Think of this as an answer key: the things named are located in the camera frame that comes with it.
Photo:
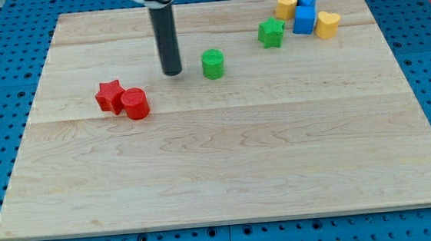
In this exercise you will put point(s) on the wooden board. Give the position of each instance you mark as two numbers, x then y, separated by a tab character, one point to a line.
313	128

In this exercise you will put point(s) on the green cylinder block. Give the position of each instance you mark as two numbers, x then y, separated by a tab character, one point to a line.
213	64

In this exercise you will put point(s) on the red star block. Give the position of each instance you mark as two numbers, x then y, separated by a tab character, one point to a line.
109	97

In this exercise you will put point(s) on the blue cube block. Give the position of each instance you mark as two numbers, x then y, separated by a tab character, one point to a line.
304	20

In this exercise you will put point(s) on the yellow hexagon block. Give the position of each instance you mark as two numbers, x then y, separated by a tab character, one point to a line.
286	9

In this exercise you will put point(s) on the green star block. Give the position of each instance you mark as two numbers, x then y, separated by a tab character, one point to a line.
270	33

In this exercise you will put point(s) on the yellow heart block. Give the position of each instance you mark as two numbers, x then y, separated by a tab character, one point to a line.
327	24

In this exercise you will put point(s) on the red cylinder block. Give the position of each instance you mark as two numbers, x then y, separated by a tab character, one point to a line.
135	103

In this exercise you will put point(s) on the black cylindrical pointer rod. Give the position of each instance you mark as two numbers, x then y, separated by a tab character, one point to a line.
164	28

